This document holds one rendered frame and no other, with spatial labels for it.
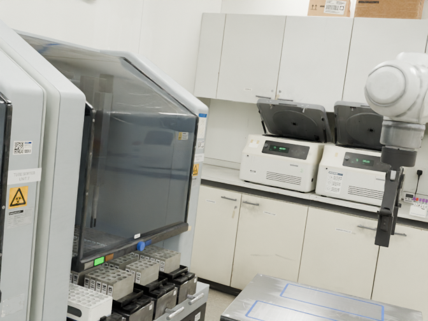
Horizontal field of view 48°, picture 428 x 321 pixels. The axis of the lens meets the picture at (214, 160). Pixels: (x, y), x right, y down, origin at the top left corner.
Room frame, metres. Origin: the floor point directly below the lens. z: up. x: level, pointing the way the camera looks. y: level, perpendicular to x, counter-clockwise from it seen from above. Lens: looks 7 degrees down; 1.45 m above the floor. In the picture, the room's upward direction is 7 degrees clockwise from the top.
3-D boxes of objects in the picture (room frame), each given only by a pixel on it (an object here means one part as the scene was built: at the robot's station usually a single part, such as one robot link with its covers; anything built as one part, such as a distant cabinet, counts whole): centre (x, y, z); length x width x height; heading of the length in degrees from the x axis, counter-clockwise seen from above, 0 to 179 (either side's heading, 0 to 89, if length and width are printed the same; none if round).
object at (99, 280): (1.47, 0.28, 0.85); 0.12 x 0.02 x 0.06; 155
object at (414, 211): (3.17, -1.41, 0.93); 0.30 x 0.10 x 0.06; 149
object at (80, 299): (1.35, 0.40, 0.83); 0.30 x 0.10 x 0.06; 65
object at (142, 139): (1.62, 0.42, 1.28); 0.61 x 0.51 x 0.63; 155
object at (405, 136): (1.09, -0.41, 1.43); 0.09 x 0.09 x 0.06
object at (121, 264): (1.63, 0.26, 0.85); 0.12 x 0.02 x 0.06; 155
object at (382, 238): (1.03, -0.39, 1.22); 0.03 x 0.01 x 0.07; 65
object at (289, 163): (3.77, -0.58, 1.22); 0.62 x 0.56 x 0.64; 153
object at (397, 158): (1.09, -0.41, 1.36); 0.08 x 0.07 x 0.09; 155
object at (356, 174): (3.53, -1.11, 1.24); 0.62 x 0.56 x 0.69; 156
